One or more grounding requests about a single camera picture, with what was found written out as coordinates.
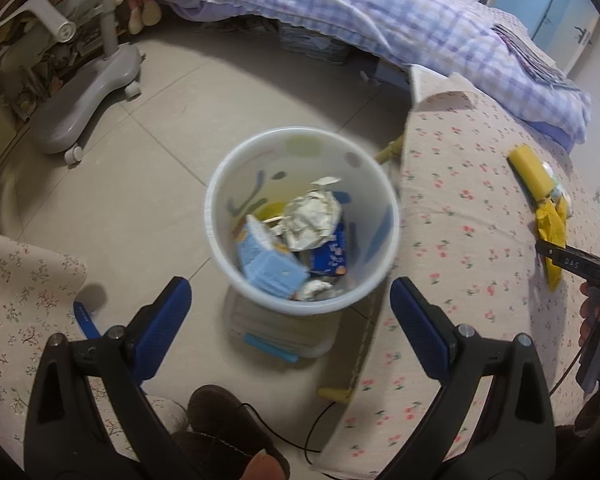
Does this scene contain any yellow snack wrapper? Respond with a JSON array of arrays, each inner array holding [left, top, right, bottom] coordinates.
[[535, 196, 568, 292]]

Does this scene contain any light blue carton box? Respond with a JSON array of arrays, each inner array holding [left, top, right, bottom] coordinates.
[[236, 214, 310, 299]]

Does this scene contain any dark blue snack box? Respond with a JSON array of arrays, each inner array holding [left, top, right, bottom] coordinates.
[[309, 221, 348, 278]]

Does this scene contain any white paper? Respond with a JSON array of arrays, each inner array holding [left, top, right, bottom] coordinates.
[[272, 177, 342, 252]]

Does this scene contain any white green plastic bottle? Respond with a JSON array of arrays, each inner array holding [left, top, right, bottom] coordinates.
[[542, 160, 573, 218]]

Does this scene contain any white plastic trash bin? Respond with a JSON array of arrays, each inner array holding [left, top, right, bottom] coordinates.
[[204, 127, 399, 363]]

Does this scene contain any brown slipper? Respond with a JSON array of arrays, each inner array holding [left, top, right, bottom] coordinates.
[[172, 385, 290, 479]]

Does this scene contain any cherry print tablecloth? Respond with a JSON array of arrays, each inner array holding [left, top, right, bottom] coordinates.
[[313, 67, 600, 479]]

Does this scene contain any yellow sponge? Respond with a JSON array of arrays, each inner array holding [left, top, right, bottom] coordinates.
[[507, 144, 555, 206]]

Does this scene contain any yellow table leg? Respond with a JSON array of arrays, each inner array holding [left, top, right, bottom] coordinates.
[[375, 134, 405, 165]]

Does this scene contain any grey striped folded cloth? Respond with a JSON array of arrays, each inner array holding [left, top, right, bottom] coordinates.
[[492, 24, 578, 91]]

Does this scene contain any grey rolling chair base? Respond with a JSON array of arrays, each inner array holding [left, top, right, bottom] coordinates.
[[0, 0, 142, 166]]

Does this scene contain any purple plaid quilt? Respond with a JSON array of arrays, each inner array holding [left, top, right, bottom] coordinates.
[[163, 0, 591, 150]]

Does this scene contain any black cable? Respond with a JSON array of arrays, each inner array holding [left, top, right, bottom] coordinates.
[[244, 398, 342, 468]]

